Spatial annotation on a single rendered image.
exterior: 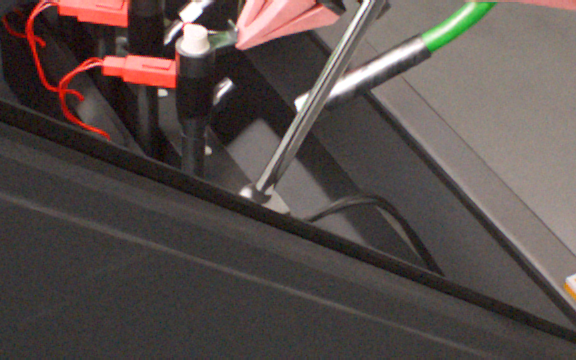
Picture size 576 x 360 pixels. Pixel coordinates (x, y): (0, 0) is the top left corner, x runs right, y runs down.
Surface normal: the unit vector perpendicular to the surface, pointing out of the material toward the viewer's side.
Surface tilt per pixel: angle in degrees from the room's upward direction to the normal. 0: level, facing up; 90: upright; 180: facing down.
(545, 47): 0
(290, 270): 90
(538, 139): 0
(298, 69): 90
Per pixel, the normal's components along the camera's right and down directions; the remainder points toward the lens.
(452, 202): -0.86, 0.31
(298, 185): 0.06, -0.72
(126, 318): 0.50, 0.62
